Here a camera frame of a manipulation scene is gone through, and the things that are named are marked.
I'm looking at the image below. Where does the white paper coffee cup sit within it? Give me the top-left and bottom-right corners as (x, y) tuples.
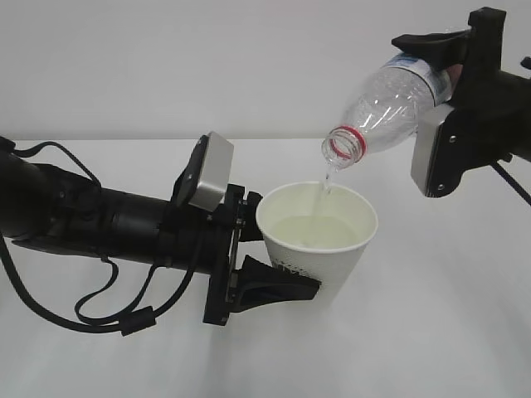
(256, 182), (378, 308)

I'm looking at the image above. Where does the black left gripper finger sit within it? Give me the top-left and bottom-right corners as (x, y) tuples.
(234, 255), (320, 312)
(239, 192), (264, 242)

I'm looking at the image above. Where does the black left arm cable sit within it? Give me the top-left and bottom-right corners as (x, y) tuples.
(0, 139), (208, 337)

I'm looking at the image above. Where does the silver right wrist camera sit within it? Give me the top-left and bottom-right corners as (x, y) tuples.
(411, 104), (454, 197)

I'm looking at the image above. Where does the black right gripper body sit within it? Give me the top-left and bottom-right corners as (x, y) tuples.
(450, 7), (506, 112)

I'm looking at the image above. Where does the Nongfu Spring water bottle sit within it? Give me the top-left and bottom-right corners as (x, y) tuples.
(321, 50), (457, 185)

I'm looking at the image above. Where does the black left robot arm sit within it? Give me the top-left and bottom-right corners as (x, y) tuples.
(1, 133), (320, 336)

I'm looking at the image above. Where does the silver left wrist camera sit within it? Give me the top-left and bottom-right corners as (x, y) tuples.
(170, 132), (234, 212)

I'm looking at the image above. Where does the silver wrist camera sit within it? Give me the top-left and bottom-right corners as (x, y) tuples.
(411, 104), (454, 197)
(170, 132), (234, 212)

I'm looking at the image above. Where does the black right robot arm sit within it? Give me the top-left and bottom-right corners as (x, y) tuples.
(391, 7), (530, 198)

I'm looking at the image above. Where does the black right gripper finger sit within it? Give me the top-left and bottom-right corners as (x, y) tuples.
(391, 29), (470, 70)

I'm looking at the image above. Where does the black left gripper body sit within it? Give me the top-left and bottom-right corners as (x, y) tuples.
(161, 184), (245, 326)

